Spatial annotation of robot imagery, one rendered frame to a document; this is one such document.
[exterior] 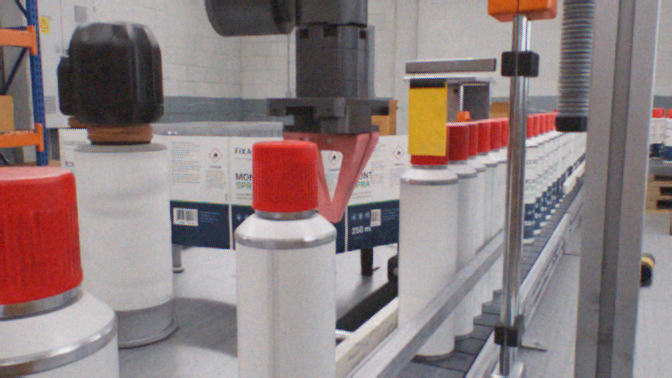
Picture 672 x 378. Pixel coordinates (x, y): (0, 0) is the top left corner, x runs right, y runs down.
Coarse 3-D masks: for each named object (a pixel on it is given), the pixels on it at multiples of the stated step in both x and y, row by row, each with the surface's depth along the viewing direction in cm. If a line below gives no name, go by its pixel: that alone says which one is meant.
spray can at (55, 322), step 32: (0, 192) 15; (32, 192) 16; (64, 192) 16; (0, 224) 15; (32, 224) 16; (64, 224) 17; (0, 256) 15; (32, 256) 16; (64, 256) 17; (0, 288) 16; (32, 288) 16; (64, 288) 17; (0, 320) 16; (32, 320) 16; (64, 320) 16; (96, 320) 17; (0, 352) 15; (32, 352) 15; (64, 352) 16; (96, 352) 17
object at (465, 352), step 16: (544, 240) 100; (528, 256) 89; (528, 272) 82; (496, 304) 68; (480, 320) 63; (496, 320) 63; (480, 336) 58; (464, 352) 55; (480, 352) 58; (416, 368) 51; (432, 368) 51; (448, 368) 51; (464, 368) 51
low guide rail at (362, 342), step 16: (368, 320) 53; (384, 320) 53; (352, 336) 49; (368, 336) 50; (384, 336) 53; (336, 352) 46; (352, 352) 47; (368, 352) 50; (336, 368) 45; (352, 368) 47
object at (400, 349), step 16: (496, 240) 63; (480, 256) 56; (496, 256) 60; (464, 272) 51; (480, 272) 53; (448, 288) 47; (464, 288) 48; (432, 304) 43; (448, 304) 44; (416, 320) 40; (432, 320) 41; (400, 336) 37; (416, 336) 37; (384, 352) 35; (400, 352) 35; (416, 352) 38; (368, 368) 32; (384, 368) 33; (400, 368) 35
